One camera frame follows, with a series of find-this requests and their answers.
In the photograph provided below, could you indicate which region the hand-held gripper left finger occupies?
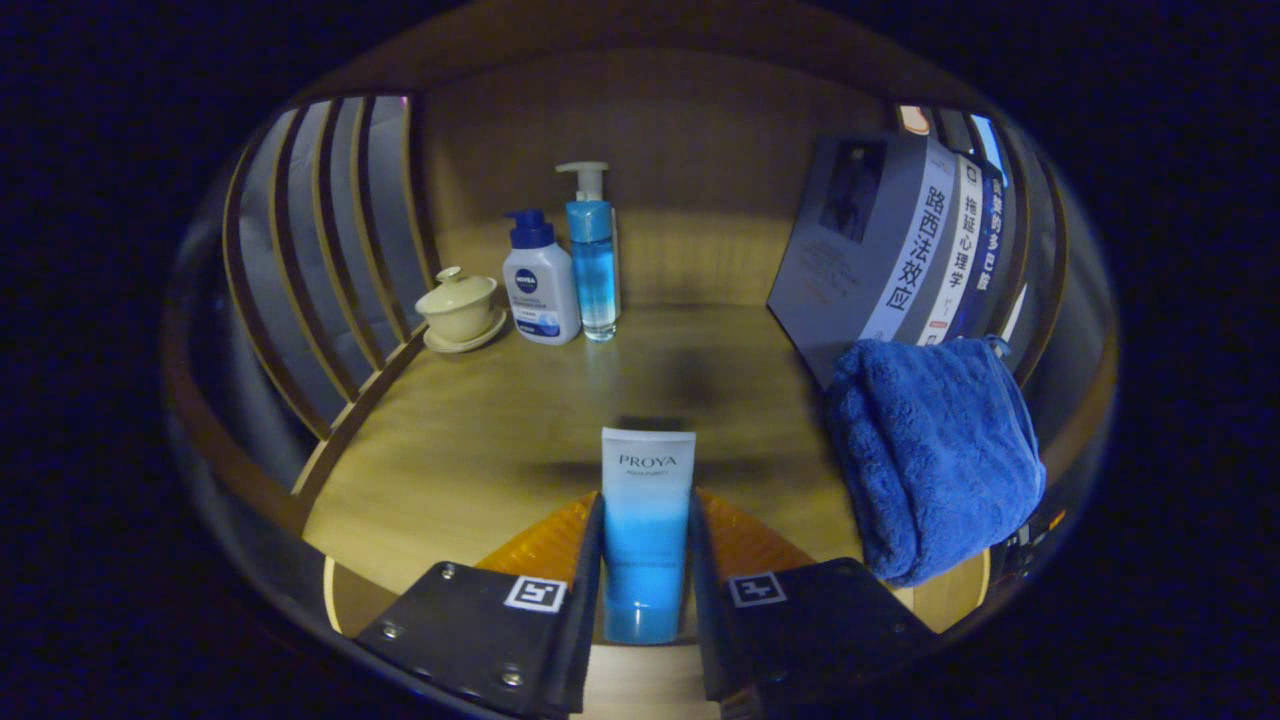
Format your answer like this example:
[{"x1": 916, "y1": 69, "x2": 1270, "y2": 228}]
[{"x1": 355, "y1": 490, "x2": 607, "y2": 720}]

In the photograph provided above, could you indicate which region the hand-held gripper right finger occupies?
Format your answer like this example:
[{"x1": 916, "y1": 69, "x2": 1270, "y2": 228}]
[{"x1": 686, "y1": 488, "x2": 941, "y2": 713}]

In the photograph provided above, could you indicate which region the blue cosmetic tube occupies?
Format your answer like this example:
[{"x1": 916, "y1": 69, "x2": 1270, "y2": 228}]
[{"x1": 600, "y1": 427, "x2": 698, "y2": 646}]

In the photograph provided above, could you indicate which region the wooden countertop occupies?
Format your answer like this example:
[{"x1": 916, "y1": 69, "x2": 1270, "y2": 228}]
[{"x1": 300, "y1": 300, "x2": 991, "y2": 720}]

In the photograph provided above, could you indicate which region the wooden cabinet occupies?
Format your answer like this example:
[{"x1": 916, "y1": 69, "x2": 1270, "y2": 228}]
[{"x1": 160, "y1": 0, "x2": 1121, "y2": 720}]

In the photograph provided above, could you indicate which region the blue folded towel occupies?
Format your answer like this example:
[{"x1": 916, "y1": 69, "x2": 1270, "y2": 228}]
[{"x1": 825, "y1": 337, "x2": 1048, "y2": 588}]

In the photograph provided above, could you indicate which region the black and orange device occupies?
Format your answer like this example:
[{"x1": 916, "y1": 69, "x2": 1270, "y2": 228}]
[{"x1": 995, "y1": 505, "x2": 1069, "y2": 581}]

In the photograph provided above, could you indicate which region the white lotion bottle blue cap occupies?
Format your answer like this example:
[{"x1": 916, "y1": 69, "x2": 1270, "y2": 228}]
[{"x1": 502, "y1": 208, "x2": 583, "y2": 346}]

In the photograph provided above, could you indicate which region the beige lidded teacup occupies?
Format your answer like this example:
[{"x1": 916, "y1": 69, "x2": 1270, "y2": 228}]
[{"x1": 415, "y1": 266, "x2": 508, "y2": 354}]

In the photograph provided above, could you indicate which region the blue pump bottle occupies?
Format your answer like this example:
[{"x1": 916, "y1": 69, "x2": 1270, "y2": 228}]
[{"x1": 555, "y1": 161, "x2": 622, "y2": 343}]

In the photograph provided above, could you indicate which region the grey book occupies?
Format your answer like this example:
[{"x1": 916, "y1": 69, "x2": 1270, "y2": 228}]
[{"x1": 767, "y1": 130, "x2": 959, "y2": 391}]

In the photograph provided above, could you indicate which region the white book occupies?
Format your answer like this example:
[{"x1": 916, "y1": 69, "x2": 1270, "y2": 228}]
[{"x1": 915, "y1": 152, "x2": 986, "y2": 348}]

